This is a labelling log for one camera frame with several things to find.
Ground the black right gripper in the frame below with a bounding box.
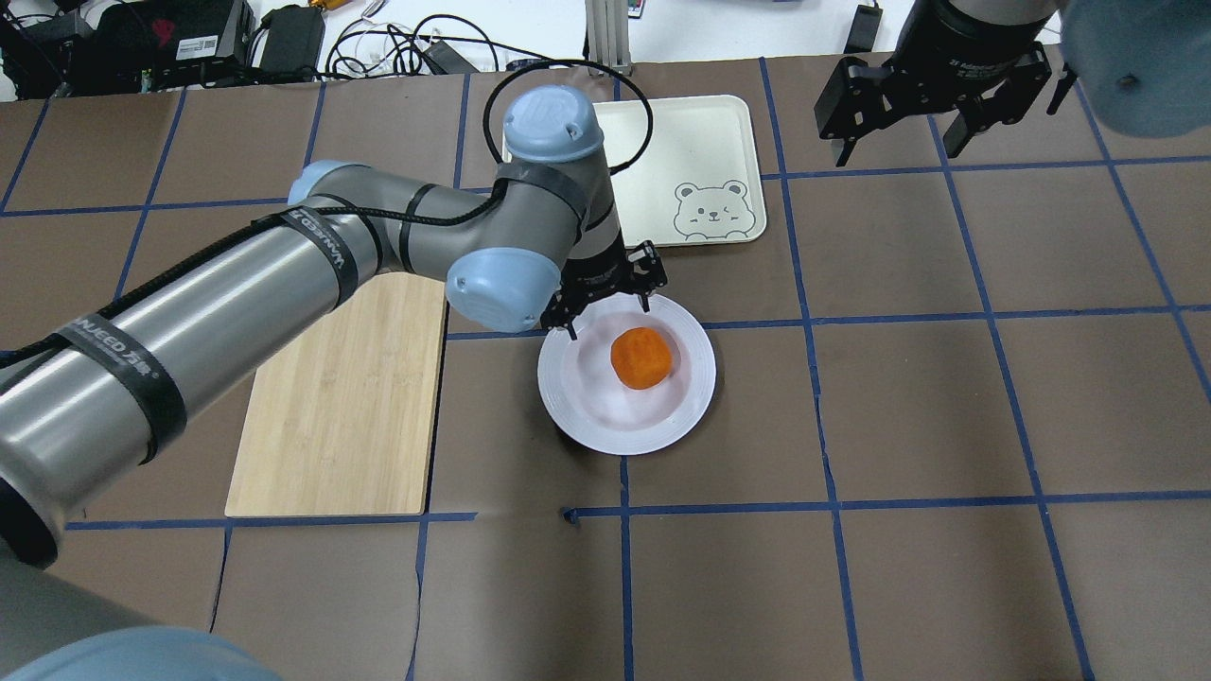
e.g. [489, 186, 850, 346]
[815, 1, 1054, 168]

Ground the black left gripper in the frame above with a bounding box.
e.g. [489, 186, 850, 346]
[543, 241, 668, 341]

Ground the orange fruit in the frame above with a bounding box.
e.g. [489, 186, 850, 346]
[610, 326, 675, 391]

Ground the white ribbed plastic plate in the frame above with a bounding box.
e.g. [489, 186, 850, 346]
[536, 294, 717, 456]

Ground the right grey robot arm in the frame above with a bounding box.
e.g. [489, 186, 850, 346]
[814, 1, 1210, 166]

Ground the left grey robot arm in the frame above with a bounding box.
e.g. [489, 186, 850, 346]
[2, 82, 683, 680]

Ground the cream bear print tray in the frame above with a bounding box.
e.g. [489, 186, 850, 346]
[503, 95, 768, 248]

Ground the bamboo cutting board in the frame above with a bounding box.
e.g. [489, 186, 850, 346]
[225, 274, 447, 517]

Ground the black power adapter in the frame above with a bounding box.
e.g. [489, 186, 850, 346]
[256, 5, 325, 82]

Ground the black electronics box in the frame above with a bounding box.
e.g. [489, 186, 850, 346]
[70, 1, 254, 96]

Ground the aluminium frame post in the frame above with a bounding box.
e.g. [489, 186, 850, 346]
[584, 0, 633, 75]

